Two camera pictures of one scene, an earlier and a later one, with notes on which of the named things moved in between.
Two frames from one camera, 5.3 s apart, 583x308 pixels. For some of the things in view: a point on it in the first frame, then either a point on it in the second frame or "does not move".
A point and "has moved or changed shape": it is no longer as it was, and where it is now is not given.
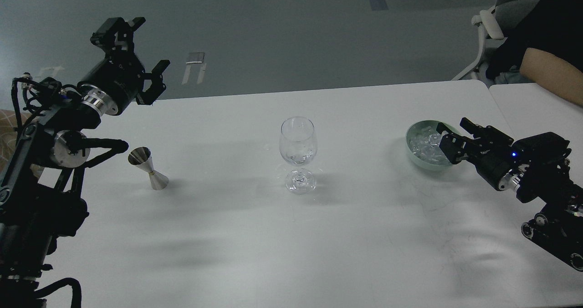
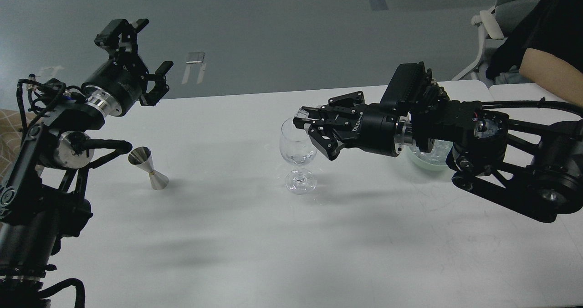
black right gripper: [498, 163] to [377, 128]
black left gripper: [115, 84] does not move
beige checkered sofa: [8, 136] does not move
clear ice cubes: [423, 142] has moved or changed shape
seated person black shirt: [546, 50] does not move
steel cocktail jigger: [140, 156] does not move
